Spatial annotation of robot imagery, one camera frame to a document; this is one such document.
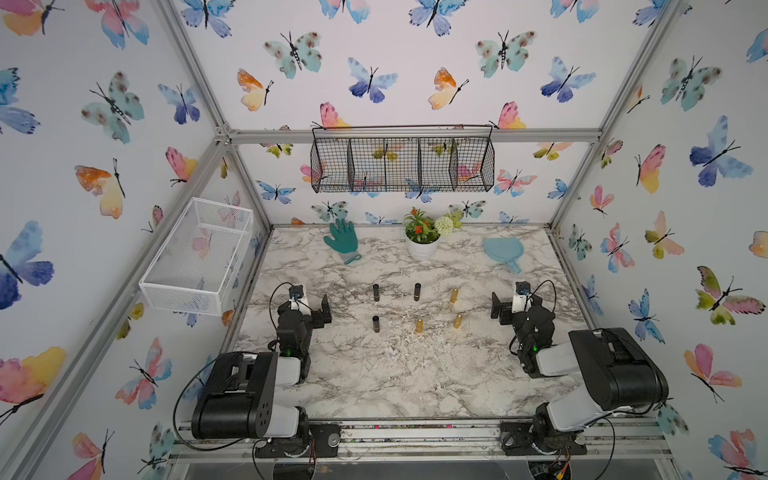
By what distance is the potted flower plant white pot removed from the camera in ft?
3.38

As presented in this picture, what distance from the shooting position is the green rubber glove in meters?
1.17

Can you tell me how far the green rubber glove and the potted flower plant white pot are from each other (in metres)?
0.22
